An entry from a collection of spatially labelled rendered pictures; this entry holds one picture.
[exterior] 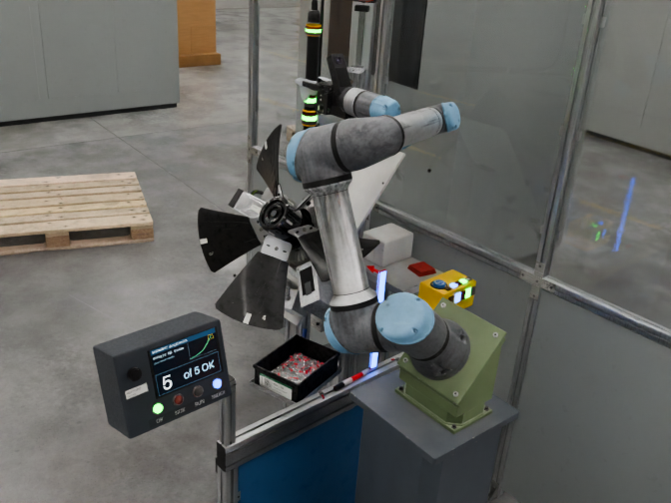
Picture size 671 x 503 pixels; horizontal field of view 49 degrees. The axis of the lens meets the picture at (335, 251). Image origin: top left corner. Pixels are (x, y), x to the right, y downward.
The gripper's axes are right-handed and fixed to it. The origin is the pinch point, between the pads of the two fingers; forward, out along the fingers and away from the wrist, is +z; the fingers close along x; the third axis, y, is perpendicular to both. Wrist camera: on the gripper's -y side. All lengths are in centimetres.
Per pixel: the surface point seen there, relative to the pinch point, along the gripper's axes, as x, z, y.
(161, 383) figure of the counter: -74, -45, 49
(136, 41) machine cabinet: 221, 533, 92
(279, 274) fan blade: -9, -2, 61
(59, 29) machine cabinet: 146, 540, 78
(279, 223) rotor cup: -6.8, 1.6, 44.6
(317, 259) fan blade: -8, -19, 49
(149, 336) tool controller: -73, -38, 41
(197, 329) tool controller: -63, -42, 41
